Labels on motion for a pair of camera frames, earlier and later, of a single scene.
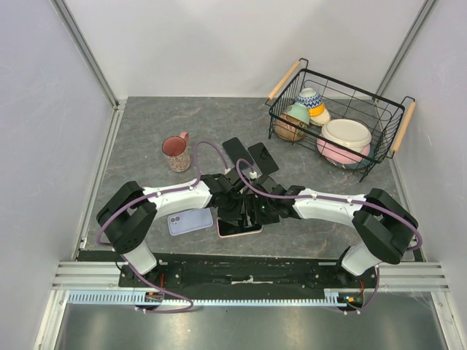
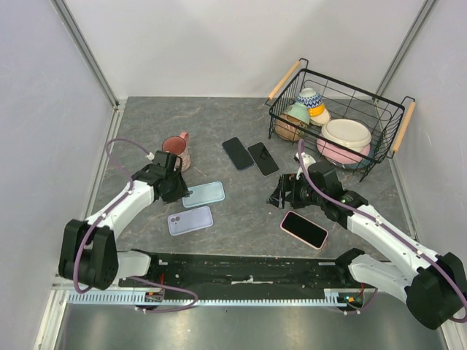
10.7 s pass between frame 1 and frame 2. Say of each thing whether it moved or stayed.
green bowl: stayed
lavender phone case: stayed
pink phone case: moved
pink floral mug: stayed
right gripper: moved
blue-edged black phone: stayed
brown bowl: stayed
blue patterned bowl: stayed
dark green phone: moved
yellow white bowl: stayed
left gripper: moved
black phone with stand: stayed
